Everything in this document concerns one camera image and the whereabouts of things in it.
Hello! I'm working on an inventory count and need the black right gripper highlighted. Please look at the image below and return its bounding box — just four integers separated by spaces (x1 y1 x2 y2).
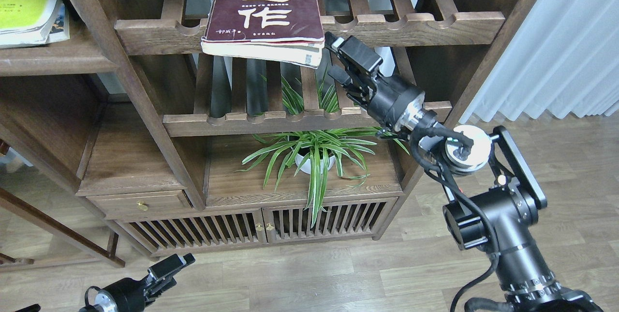
324 31 426 131

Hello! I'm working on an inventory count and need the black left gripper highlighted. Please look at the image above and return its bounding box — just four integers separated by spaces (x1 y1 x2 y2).
94 253 195 312

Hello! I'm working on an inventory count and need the small white landscape-cover book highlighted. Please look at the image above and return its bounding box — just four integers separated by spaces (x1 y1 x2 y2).
46 3 70 44

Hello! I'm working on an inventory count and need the yellow-green cover book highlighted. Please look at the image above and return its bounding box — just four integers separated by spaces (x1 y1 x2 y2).
0 0 60 48

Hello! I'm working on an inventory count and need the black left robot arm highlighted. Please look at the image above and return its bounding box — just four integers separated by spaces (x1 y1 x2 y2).
1 254 195 312

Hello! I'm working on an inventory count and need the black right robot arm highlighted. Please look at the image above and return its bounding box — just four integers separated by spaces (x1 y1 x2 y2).
324 32 601 312

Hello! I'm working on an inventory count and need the dark red book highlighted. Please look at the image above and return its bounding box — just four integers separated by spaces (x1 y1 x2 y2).
201 0 325 69

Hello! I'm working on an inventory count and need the green spider plant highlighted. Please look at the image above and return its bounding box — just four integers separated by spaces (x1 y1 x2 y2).
236 51 414 228

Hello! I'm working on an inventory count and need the white plant pot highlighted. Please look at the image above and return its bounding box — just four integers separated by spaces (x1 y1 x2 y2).
294 152 336 175

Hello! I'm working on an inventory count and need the dark wooden bookshelf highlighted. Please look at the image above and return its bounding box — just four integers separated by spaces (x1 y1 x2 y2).
1 0 537 265

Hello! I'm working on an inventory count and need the white curtain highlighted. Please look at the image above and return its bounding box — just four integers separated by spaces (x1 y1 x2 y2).
459 0 619 124

